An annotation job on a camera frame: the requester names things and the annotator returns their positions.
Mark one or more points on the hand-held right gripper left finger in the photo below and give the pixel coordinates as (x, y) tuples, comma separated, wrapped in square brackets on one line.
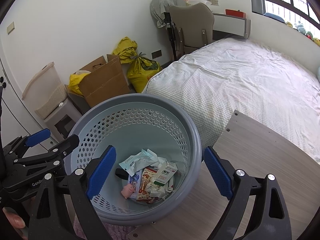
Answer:
[(102, 172)]

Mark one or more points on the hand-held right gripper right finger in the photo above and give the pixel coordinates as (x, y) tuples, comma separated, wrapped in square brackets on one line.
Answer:
[(218, 173)]

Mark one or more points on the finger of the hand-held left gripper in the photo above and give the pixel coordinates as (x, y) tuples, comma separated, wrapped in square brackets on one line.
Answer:
[(67, 143), (37, 137)]

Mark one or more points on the pink pig toy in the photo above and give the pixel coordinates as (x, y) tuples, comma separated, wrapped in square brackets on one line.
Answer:
[(127, 191)]

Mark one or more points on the purple cartoon cardboard box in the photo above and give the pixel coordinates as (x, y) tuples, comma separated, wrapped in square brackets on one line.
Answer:
[(133, 180)]

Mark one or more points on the pale teal wipes packet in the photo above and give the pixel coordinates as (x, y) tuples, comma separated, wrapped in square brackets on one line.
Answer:
[(137, 160)]

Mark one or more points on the orange red snack wrapper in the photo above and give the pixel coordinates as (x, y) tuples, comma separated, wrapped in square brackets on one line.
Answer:
[(145, 180)]

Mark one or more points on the white green medicine box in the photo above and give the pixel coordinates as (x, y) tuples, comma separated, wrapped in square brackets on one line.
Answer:
[(165, 173)]

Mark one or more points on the white green foil packet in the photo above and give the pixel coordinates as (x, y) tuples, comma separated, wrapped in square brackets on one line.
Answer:
[(156, 192)]

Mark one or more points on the grey perforated plastic basket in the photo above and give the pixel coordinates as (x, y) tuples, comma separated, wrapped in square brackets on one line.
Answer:
[(140, 110)]

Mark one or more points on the person's left hand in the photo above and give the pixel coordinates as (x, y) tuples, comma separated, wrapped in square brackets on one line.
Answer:
[(15, 221)]

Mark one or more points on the beige plastic stool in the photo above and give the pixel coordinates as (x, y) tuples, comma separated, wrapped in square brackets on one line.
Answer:
[(65, 112)]

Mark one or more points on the white wardrobe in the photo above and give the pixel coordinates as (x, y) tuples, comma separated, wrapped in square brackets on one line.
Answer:
[(10, 110)]

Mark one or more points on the translucent lidded storage bin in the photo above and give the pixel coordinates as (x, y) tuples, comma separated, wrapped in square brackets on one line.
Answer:
[(47, 92)]

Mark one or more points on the yellow plastic bag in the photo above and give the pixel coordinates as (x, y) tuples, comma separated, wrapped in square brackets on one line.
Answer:
[(75, 82)]

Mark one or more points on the brown cardboard box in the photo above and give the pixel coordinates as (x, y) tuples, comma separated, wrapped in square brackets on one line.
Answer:
[(105, 85)]

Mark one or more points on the bed with checked sheet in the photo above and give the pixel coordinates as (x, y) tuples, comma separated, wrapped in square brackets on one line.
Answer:
[(237, 80)]

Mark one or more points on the yellow tied sack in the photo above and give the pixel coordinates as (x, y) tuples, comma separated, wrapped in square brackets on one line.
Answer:
[(142, 72)]

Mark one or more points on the white grey desk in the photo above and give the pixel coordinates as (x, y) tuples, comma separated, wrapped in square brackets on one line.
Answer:
[(230, 23)]

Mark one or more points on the beige chair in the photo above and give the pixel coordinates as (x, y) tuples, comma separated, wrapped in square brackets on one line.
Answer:
[(192, 22)]

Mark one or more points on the red box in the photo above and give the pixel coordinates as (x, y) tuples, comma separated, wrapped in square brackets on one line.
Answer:
[(235, 13)]

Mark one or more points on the grey cloth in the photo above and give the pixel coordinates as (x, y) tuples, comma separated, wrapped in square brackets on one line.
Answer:
[(160, 5)]

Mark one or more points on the row of plush toys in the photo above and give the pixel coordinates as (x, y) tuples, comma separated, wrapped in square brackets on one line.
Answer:
[(300, 27)]

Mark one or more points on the beige light switch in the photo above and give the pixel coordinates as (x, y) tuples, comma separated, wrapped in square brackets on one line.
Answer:
[(10, 28)]

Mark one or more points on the dark wall socket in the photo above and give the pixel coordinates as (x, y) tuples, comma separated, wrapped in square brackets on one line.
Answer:
[(156, 54)]

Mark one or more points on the taped wall socket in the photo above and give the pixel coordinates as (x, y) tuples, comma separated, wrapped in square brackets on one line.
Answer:
[(213, 2)]

